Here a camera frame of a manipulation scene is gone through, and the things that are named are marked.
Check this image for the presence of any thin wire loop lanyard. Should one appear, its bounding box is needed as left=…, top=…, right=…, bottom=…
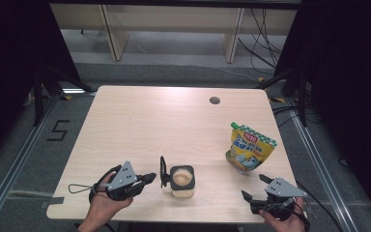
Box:
left=68, top=183, right=95, bottom=194

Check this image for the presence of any black wrist strap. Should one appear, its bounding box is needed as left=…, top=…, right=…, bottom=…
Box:
left=89, top=164, right=124, bottom=203
left=293, top=205, right=311, bottom=232

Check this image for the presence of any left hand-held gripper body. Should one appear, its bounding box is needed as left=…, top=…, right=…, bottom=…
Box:
left=104, top=159, right=144, bottom=202

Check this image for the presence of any bundle of black cables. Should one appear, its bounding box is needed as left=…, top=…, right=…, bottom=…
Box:
left=237, top=8, right=288, bottom=77

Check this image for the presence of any aluminium floor rail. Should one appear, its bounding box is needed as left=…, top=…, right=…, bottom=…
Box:
left=284, top=98, right=371, bottom=232
left=0, top=94, right=61, bottom=232

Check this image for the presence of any beige wooden shelf unit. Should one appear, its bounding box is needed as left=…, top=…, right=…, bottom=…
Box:
left=49, top=3, right=300, bottom=64

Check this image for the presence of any black curtain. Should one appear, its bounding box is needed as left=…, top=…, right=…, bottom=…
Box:
left=273, top=0, right=371, bottom=223
left=0, top=0, right=80, bottom=165

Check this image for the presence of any black metal stand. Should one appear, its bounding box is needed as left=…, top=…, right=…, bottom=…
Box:
left=33, top=63, right=95, bottom=128
left=256, top=67, right=309, bottom=128

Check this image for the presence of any square glass jar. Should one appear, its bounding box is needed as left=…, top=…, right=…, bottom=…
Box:
left=169, top=164, right=196, bottom=198

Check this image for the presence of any black floor cable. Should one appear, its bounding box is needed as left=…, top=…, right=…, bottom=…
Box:
left=295, top=179, right=346, bottom=232

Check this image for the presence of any person's right hand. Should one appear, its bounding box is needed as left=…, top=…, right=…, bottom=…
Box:
left=258, top=196, right=307, bottom=232

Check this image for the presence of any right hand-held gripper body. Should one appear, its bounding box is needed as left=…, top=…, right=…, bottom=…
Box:
left=250, top=177, right=308, bottom=222

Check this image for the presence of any person's left hand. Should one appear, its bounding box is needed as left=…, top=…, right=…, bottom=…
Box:
left=86, top=172, right=134, bottom=224

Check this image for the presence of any white floor cable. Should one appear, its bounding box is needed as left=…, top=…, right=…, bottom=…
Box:
left=134, top=42, right=261, bottom=82

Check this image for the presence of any yellow seasoning spout pouch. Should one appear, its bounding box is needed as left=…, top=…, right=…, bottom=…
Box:
left=224, top=121, right=278, bottom=174

